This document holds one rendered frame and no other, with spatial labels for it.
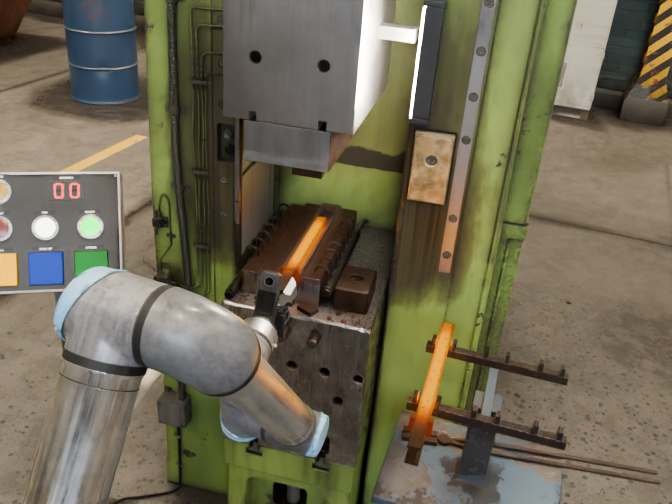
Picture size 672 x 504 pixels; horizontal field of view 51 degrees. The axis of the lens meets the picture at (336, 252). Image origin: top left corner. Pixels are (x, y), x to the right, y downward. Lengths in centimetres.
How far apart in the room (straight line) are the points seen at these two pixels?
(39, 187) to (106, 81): 453
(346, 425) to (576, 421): 139
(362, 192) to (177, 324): 125
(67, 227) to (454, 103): 94
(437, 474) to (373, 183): 86
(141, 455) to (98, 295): 172
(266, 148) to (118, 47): 469
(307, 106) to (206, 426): 117
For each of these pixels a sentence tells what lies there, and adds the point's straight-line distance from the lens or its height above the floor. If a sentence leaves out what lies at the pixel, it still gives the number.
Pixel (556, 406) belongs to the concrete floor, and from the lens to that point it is 308.
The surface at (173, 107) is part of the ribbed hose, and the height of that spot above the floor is 133.
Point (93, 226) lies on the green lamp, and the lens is 174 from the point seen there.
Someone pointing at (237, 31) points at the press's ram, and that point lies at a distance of 155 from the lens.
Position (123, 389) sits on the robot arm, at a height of 123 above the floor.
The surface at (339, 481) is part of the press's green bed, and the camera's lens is 200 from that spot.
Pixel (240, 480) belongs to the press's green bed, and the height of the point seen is 31.
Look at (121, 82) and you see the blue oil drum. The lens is 630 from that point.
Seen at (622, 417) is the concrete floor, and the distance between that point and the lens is 314.
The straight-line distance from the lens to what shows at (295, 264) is 172.
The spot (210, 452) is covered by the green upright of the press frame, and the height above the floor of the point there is 19.
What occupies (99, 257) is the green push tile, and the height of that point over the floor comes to 103.
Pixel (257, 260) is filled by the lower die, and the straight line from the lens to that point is 179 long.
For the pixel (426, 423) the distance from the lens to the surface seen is 137.
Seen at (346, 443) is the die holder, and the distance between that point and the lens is 190.
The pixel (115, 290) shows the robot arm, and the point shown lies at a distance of 98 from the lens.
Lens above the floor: 186
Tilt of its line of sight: 28 degrees down
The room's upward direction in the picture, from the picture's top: 5 degrees clockwise
